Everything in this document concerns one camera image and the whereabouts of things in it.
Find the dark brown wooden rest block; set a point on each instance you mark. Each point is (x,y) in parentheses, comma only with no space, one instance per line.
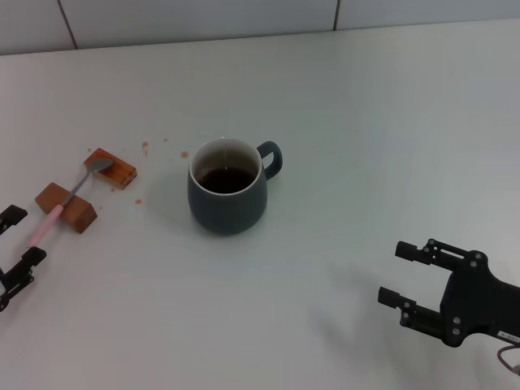
(79,217)

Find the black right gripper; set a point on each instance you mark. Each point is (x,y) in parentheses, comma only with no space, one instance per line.
(467,292)

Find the orange wooden rest block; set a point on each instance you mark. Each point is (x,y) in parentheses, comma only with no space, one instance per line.
(120,172)

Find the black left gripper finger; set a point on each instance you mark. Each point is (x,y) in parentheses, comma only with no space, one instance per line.
(32,258)
(14,214)

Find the dark grey ceramic mug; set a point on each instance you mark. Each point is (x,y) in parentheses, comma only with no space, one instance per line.
(227,211)

